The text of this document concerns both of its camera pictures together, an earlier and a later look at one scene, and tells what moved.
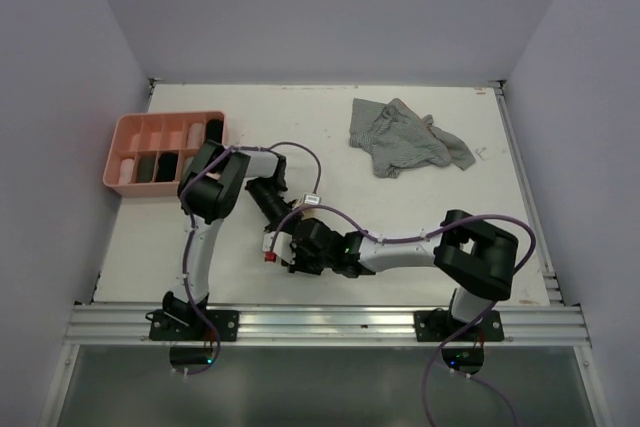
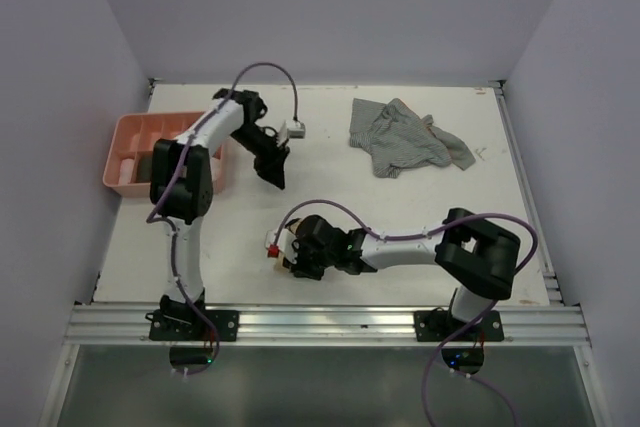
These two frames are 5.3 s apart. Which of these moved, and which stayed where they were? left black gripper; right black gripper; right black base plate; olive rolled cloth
Moved: left black gripper
Stayed: right black gripper; olive rolled cloth; right black base plate
